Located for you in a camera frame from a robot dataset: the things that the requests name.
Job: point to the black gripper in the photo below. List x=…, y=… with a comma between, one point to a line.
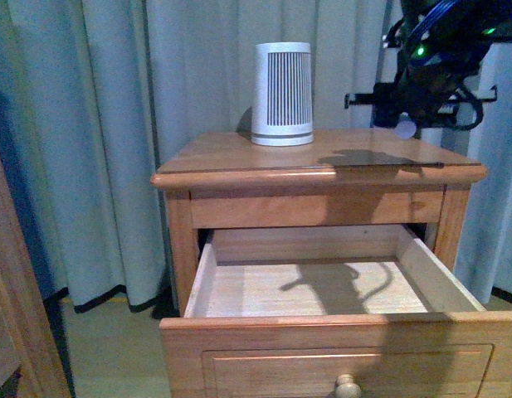
x=425, y=102

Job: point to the white medicine bottle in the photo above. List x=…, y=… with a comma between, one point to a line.
x=405, y=129

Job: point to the wooden drawer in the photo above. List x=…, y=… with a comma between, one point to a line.
x=352, y=311

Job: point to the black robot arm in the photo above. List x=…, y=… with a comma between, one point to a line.
x=440, y=44

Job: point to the wooden nightstand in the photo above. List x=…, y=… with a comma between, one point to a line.
x=344, y=177

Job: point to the white cylindrical air purifier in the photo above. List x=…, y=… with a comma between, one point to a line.
x=282, y=106

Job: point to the grey curtain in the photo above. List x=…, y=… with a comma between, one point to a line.
x=94, y=95

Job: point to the wooden furniture at left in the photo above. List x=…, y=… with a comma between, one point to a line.
x=30, y=363

